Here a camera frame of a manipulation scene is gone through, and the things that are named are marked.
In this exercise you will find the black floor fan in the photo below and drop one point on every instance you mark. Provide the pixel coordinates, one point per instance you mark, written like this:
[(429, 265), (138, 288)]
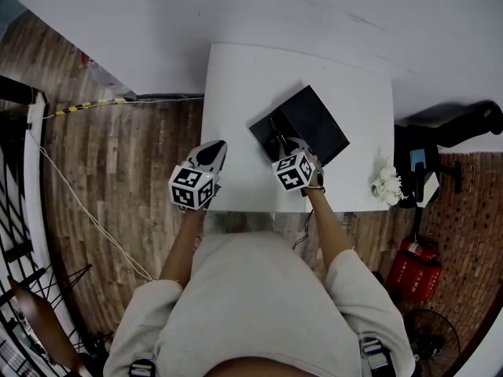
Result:
[(432, 340)]

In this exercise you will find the clear plastic bottle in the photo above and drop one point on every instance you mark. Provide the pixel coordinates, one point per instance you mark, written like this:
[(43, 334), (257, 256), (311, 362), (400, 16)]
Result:
[(106, 75)]

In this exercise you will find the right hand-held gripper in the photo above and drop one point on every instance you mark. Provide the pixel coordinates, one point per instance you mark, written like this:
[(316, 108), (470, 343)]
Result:
[(292, 171)]

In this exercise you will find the brown wooden chair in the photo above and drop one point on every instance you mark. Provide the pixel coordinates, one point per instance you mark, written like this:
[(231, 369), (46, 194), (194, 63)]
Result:
[(43, 320)]

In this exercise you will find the black metal railing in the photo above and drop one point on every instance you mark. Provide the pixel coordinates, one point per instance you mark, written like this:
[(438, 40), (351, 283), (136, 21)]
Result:
[(15, 210)]

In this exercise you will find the white table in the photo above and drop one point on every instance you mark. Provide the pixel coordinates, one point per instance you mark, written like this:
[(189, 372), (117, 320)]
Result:
[(243, 92)]

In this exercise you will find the white flowers in glass vase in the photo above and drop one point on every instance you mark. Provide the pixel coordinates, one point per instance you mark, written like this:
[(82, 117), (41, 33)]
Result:
[(387, 183)]

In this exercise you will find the yellow black striped tape strip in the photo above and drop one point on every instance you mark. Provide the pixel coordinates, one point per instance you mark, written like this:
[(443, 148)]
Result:
[(90, 105)]

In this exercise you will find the black wrist band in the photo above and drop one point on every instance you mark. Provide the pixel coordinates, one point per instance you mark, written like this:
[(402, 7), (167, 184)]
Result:
[(314, 189)]

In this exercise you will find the red fire extinguisher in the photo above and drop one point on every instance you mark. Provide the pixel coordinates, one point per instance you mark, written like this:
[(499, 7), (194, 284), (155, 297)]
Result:
[(418, 249)]

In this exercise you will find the black box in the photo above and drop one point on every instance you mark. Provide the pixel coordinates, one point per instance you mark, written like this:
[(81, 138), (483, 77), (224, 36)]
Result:
[(314, 120)]

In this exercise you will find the person's right forearm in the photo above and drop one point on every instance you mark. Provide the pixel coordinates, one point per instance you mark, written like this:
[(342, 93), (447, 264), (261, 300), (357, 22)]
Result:
[(328, 230)]

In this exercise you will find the person's white shirt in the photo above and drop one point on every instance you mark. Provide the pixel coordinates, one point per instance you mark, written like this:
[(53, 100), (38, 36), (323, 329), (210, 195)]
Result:
[(255, 301)]

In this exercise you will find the black office chair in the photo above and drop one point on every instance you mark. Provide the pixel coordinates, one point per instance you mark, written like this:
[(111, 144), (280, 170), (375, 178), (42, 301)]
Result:
[(452, 132)]

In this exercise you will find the person's left forearm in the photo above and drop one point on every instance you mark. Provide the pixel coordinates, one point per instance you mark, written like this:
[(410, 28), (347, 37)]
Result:
[(181, 246)]

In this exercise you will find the person's right hand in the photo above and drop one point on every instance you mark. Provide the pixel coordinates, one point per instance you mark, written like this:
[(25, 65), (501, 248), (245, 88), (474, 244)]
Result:
[(318, 171)]

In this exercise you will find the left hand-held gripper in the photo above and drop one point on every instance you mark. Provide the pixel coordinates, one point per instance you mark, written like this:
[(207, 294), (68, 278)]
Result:
[(184, 191)]

